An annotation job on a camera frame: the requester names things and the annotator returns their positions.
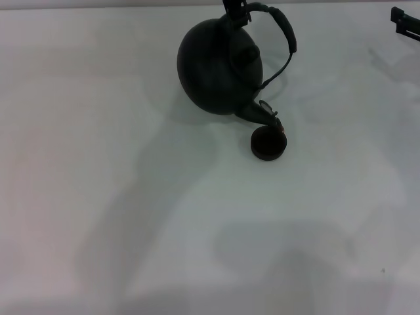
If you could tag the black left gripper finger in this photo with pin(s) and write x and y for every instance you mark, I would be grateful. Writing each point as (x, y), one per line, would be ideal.
(236, 11)

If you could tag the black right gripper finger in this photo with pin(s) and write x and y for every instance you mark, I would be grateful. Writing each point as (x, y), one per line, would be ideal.
(408, 26)

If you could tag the black round teapot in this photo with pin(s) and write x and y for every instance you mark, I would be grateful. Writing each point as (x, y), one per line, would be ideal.
(216, 75)

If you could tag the small dark teacup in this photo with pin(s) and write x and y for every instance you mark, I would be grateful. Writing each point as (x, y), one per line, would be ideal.
(268, 146)

